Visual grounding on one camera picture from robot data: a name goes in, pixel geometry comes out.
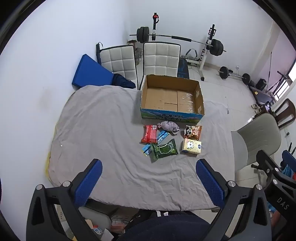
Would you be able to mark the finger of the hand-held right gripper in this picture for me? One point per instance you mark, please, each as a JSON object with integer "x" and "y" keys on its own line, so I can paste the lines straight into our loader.
{"x": 290, "y": 156}
{"x": 266, "y": 162}

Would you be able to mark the grey swivel chair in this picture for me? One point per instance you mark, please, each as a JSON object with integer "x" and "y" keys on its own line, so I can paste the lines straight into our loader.
{"x": 256, "y": 136}

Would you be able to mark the pair of white shoes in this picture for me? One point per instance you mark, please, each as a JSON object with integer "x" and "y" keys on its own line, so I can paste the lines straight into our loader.
{"x": 256, "y": 107}

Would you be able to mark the white barbell rack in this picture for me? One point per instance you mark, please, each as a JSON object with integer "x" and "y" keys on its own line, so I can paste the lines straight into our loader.
{"x": 205, "y": 53}

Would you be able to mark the red snack packet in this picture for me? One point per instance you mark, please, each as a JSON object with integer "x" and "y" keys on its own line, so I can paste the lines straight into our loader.
{"x": 150, "y": 134}

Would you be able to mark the blue foam mat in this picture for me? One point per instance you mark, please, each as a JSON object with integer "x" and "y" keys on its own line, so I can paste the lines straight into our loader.
{"x": 92, "y": 73}

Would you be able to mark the brown wooden chair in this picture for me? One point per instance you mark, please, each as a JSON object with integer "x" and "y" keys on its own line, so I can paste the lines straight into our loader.
{"x": 285, "y": 111}

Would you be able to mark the black weight bench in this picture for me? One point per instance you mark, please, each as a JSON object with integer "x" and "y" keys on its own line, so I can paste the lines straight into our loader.
{"x": 182, "y": 68}

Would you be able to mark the blue strip packet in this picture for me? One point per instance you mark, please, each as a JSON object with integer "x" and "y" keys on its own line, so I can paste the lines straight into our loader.
{"x": 162, "y": 135}

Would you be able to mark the person's dark navy clothing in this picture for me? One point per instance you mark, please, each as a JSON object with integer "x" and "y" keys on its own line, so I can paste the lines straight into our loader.
{"x": 166, "y": 227}

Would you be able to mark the grey table cloth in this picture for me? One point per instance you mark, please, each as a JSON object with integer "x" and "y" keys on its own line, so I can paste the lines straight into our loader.
{"x": 104, "y": 129}

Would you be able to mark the dark blue cloth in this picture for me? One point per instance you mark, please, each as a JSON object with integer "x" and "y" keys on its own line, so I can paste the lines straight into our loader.
{"x": 122, "y": 81}

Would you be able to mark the long barbell with black plates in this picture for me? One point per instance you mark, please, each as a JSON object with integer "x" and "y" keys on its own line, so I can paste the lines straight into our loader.
{"x": 166, "y": 36}

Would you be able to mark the black speaker box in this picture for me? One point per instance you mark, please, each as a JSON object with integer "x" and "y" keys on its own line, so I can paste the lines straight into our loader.
{"x": 262, "y": 84}

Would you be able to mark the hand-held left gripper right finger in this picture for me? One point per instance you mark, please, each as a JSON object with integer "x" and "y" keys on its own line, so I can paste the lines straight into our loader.
{"x": 210, "y": 185}

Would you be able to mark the orange panda snack packet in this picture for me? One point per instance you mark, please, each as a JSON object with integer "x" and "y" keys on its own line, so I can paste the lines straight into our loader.
{"x": 193, "y": 132}

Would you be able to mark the white padded chair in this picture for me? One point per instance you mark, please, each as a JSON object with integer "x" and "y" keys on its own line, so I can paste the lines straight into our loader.
{"x": 160, "y": 58}
{"x": 118, "y": 61}

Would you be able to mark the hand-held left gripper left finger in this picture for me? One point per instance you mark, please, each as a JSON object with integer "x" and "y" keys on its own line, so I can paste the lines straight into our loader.
{"x": 89, "y": 183}

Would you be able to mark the grey plush toy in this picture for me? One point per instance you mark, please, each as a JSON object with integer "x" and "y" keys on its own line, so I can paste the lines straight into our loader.
{"x": 167, "y": 126}

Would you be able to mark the yellow tissue pack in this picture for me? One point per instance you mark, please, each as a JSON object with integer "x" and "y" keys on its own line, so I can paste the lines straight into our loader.
{"x": 190, "y": 146}

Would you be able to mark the short barbell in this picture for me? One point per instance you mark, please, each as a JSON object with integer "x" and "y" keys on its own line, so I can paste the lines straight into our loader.
{"x": 233, "y": 75}

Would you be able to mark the green wet wipes packet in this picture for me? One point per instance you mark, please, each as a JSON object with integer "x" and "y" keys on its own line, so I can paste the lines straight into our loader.
{"x": 163, "y": 150}

